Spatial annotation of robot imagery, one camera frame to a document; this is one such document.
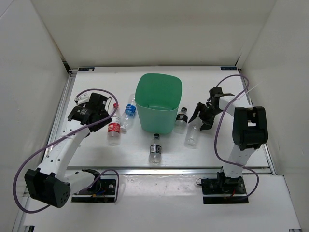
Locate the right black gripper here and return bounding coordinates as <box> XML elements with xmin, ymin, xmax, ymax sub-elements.
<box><xmin>189</xmin><ymin>102</ymin><xmax>224</xmax><ymax>131</ymax></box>

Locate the red label plastic bottle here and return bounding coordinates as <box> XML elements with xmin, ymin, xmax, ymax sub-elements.
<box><xmin>107</xmin><ymin>103</ymin><xmax>121</xmax><ymax>146</ymax></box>

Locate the black label bottle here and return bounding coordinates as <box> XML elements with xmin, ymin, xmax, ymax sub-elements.
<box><xmin>174</xmin><ymin>107</ymin><xmax>188</xmax><ymax>133</ymax></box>
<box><xmin>148</xmin><ymin>133</ymin><xmax>162</xmax><ymax>164</ymax></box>

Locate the clear unlabelled plastic bottle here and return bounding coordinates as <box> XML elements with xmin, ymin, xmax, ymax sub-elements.
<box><xmin>184</xmin><ymin>122</ymin><xmax>200</xmax><ymax>147</ymax></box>

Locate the blue label plastic bottle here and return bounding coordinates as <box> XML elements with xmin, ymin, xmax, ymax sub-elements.
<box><xmin>120</xmin><ymin>94</ymin><xmax>136</xmax><ymax>133</ymax></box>

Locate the black label bottle front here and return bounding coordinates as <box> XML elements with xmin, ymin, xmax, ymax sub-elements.
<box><xmin>148</xmin><ymin>133</ymin><xmax>162</xmax><ymax>164</ymax></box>

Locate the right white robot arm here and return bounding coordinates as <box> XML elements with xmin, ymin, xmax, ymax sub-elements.
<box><xmin>188</xmin><ymin>94</ymin><xmax>268</xmax><ymax>193</ymax></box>

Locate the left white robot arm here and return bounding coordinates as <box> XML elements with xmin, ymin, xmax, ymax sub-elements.
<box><xmin>24</xmin><ymin>101</ymin><xmax>111</xmax><ymax>208</ymax></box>

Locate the green plastic bin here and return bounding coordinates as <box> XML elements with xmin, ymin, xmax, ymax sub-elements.
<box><xmin>135</xmin><ymin>73</ymin><xmax>183</xmax><ymax>134</ymax></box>

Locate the white zip tie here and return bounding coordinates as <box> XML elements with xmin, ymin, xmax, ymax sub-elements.
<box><xmin>238</xmin><ymin>81</ymin><xmax>264</xmax><ymax>102</ymax></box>

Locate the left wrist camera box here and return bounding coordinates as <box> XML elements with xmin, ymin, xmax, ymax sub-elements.
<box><xmin>86</xmin><ymin>93</ymin><xmax>108</xmax><ymax>113</ymax></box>

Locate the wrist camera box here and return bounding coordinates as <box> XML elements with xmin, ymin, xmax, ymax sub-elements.
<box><xmin>208</xmin><ymin>87</ymin><xmax>235</xmax><ymax>104</ymax></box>
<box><xmin>86</xmin><ymin>93</ymin><xmax>108</xmax><ymax>113</ymax></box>

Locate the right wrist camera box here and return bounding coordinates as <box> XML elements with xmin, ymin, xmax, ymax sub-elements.
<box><xmin>208</xmin><ymin>87</ymin><xmax>235</xmax><ymax>104</ymax></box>

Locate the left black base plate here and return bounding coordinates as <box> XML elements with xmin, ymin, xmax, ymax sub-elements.
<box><xmin>71</xmin><ymin>177</ymin><xmax>118</xmax><ymax>203</ymax></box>

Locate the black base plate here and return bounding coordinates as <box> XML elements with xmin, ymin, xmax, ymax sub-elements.
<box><xmin>71</xmin><ymin>177</ymin><xmax>118</xmax><ymax>203</ymax></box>
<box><xmin>199</xmin><ymin>177</ymin><xmax>249</xmax><ymax>204</ymax></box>

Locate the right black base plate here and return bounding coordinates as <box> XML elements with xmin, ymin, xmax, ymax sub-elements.
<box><xmin>199</xmin><ymin>177</ymin><xmax>249</xmax><ymax>204</ymax></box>

